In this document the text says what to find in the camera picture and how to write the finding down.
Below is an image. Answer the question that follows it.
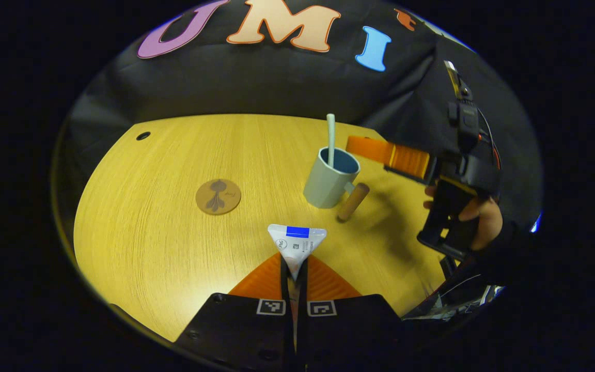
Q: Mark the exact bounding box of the white toothpaste tube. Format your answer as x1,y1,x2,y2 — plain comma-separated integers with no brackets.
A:
268,224,327,283

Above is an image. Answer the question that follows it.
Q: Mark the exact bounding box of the dark printed clothing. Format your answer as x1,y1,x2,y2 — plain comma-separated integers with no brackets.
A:
403,269,507,323

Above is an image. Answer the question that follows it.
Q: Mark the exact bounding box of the grey cup with wooden handle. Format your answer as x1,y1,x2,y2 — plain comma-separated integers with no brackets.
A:
303,147,370,223

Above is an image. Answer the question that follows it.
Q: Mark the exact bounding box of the round brown coaster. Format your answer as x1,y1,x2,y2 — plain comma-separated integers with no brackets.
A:
196,179,242,215

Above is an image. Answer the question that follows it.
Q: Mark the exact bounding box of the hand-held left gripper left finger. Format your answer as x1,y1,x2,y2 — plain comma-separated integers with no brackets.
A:
174,253,296,372

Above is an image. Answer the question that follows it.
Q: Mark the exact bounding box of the black backdrop cloth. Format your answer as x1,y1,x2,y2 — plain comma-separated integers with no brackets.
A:
52,0,543,238

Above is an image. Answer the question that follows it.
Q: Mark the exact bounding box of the white toothbrush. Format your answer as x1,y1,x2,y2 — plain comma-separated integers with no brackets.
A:
326,114,336,168

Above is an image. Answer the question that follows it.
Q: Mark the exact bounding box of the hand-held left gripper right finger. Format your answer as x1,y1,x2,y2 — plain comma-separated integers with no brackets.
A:
297,254,412,372

